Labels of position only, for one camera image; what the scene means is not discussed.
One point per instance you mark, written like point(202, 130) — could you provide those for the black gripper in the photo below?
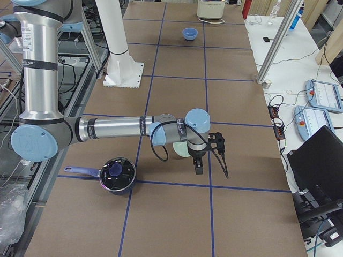
point(196, 158)

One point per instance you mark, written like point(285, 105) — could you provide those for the blue bowl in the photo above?
point(190, 33)

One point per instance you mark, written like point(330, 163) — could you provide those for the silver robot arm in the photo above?
point(44, 130)

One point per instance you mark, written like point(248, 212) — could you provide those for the green bowl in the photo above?
point(181, 149)

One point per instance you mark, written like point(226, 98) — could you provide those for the dark blue saucepan with lid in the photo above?
point(118, 175)

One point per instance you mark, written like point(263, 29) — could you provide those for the small metal cylinder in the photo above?
point(266, 84)

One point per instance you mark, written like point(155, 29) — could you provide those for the lower blue teach pendant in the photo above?
point(309, 120)

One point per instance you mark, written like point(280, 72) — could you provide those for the blue teach pendant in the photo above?
point(323, 95)
point(309, 120)

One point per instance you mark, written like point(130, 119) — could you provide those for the black laptop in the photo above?
point(318, 162)

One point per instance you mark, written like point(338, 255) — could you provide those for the black monitor stand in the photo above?
point(320, 217)

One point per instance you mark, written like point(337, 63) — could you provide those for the upper blue teach pendant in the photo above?
point(323, 95)

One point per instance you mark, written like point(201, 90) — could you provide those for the cream and chrome toaster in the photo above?
point(210, 9)

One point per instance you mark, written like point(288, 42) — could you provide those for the clear plastic bottle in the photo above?
point(274, 12)

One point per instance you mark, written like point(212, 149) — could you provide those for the crumpled clear plastic bag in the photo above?
point(13, 212)

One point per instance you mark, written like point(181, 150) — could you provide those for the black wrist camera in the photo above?
point(217, 142)

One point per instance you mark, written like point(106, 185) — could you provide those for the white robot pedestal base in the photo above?
point(122, 70)

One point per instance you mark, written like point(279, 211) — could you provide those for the aluminium frame post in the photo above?
point(280, 35)

